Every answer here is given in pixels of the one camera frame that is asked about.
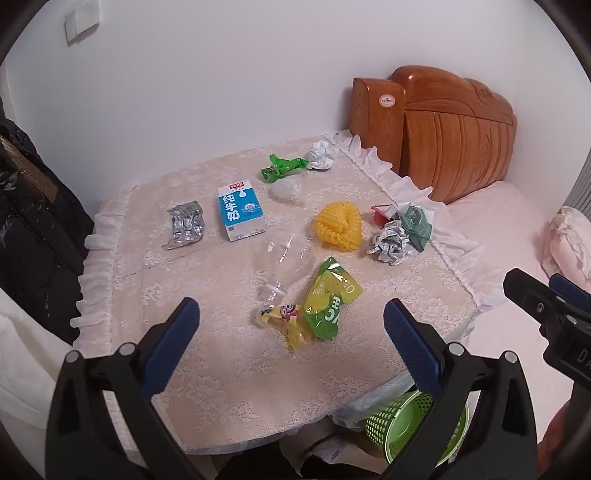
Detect pink folded pillow and quilt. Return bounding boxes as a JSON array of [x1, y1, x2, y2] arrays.
[[542, 206, 591, 291]]

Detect carved wooden headboard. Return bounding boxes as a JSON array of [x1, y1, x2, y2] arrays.
[[348, 65, 518, 205]]

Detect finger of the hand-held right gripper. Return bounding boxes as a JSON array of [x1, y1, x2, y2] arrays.
[[503, 268, 591, 325], [549, 273, 591, 308]]

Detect green plastic waste basket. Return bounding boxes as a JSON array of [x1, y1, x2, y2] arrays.
[[365, 390, 469, 464]]

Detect yellow cartoon wrapper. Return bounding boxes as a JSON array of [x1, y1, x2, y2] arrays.
[[256, 302, 315, 352]]

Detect white radiator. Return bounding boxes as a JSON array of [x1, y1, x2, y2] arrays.
[[561, 152, 591, 217]]

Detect crumpled clear plastic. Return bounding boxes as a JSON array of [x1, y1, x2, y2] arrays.
[[270, 178, 305, 204]]

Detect clear plastic bottle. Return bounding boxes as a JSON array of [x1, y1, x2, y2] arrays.
[[261, 233, 317, 301]]

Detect newspaper ball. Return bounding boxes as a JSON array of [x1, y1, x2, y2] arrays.
[[367, 220, 413, 266]]

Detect green snack packet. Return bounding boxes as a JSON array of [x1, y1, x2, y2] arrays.
[[300, 257, 362, 342]]

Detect crumpled white paper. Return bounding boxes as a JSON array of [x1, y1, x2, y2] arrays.
[[305, 141, 337, 171]]

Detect crumpled green plastic wrapper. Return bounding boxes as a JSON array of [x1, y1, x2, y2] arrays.
[[261, 154, 309, 184]]

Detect blue and white milk carton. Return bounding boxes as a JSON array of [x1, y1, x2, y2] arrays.
[[217, 181, 267, 243]]

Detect white wall switch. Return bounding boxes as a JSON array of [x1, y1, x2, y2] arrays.
[[65, 0, 100, 40]]

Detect silver foil wrapper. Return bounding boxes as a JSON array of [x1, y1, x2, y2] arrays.
[[161, 200, 206, 251]]

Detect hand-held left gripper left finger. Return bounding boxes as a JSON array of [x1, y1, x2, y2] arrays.
[[45, 296, 204, 480]]

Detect black padded jacket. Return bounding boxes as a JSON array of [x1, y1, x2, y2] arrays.
[[0, 99, 95, 344]]

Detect beige lace tablecloth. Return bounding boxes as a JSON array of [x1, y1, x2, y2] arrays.
[[69, 131, 509, 455]]

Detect yellow foam fruit net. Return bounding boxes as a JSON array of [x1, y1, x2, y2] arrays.
[[315, 202, 365, 252]]

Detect pink bed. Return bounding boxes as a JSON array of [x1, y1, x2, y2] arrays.
[[443, 180, 591, 416]]

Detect crumpled green paper bag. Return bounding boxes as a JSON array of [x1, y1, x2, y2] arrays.
[[399, 203, 434, 252]]

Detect small red and white carton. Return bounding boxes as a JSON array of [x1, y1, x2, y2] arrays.
[[370, 204, 400, 229]]

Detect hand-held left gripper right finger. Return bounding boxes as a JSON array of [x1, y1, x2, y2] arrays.
[[381, 298, 539, 480]]

